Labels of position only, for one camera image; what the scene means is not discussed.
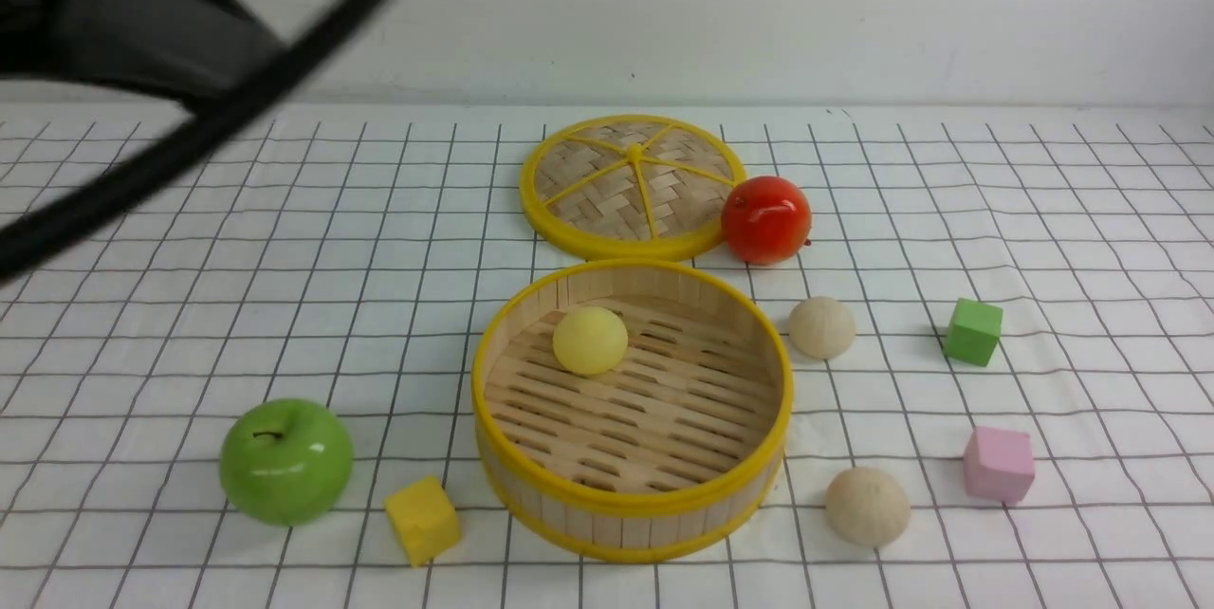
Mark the yellow bun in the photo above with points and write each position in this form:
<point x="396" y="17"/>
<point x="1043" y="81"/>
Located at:
<point x="590" y="340"/>

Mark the beige bun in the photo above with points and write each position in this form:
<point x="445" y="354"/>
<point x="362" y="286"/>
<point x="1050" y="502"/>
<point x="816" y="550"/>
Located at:
<point x="821" y="328"/>
<point x="867" y="507"/>

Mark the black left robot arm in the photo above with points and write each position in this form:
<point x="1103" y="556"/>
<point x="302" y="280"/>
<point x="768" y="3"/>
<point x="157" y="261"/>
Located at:
<point x="189" y="51"/>

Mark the yellow woven steamer lid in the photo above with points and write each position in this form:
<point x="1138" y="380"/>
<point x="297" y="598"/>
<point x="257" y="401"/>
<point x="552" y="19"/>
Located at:
<point x="629" y="186"/>

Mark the yellow bamboo steamer tray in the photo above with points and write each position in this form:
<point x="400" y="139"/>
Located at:
<point x="667" y="453"/>

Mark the red tomato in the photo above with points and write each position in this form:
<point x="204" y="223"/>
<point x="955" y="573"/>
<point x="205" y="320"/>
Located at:
<point x="766" y="220"/>

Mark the white grid-pattern tablecloth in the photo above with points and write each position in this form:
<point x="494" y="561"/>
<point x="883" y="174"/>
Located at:
<point x="352" y="255"/>

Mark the yellow cube block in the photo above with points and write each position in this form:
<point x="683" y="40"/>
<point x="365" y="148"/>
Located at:
<point x="424" y="520"/>

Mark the green cube block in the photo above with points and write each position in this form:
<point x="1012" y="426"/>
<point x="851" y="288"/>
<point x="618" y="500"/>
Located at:
<point x="974" y="331"/>

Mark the green apple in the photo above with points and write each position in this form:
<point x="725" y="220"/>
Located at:
<point x="286" y="461"/>

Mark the pink cube block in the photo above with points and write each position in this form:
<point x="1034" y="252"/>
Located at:
<point x="999" y="465"/>

